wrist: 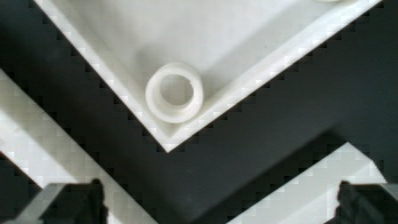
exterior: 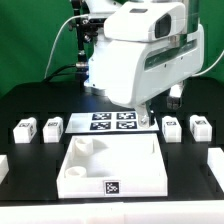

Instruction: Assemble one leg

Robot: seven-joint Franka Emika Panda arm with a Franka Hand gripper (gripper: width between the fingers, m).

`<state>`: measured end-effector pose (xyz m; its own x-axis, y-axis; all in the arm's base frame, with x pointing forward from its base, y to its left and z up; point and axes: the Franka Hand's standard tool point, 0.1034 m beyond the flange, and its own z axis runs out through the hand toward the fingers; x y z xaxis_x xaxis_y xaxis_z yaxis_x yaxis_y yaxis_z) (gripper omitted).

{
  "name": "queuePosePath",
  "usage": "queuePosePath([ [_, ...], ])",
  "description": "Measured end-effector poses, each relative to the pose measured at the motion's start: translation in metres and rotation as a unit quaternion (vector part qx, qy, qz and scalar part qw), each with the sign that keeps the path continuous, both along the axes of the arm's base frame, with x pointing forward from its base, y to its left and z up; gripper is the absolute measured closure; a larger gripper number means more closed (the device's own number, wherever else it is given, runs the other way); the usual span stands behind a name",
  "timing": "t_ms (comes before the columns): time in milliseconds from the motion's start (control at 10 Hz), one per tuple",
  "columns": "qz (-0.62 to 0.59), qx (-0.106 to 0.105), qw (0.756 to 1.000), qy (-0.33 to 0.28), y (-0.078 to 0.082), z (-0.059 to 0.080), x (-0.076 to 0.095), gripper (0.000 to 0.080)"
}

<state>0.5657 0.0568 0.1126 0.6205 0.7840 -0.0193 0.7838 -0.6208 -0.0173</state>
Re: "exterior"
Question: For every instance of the white front fence bar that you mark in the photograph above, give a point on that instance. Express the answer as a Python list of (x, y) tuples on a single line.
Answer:
[(189, 212)]

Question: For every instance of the white block edge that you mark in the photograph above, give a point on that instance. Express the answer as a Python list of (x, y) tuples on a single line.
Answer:
[(215, 161), (4, 168)]

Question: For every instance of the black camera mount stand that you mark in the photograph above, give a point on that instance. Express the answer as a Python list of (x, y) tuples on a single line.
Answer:
[(84, 33)]

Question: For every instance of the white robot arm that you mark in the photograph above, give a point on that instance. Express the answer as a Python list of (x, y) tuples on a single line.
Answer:
[(102, 9)]

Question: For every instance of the white square tabletop tray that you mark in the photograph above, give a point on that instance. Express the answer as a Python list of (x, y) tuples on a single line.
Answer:
[(123, 165)]

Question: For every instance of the white sheet with fiducial tags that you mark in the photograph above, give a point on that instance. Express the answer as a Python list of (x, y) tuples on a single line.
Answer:
[(103, 122)]

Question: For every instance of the white block right edge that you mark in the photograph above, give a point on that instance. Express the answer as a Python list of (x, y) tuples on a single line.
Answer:
[(215, 161)]

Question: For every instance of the white block left edge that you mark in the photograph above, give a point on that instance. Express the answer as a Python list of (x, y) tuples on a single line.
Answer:
[(4, 168)]

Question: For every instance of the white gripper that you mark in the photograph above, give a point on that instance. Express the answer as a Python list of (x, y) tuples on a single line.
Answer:
[(131, 73)]

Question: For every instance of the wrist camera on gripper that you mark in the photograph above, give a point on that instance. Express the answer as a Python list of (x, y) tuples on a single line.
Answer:
[(145, 21)]

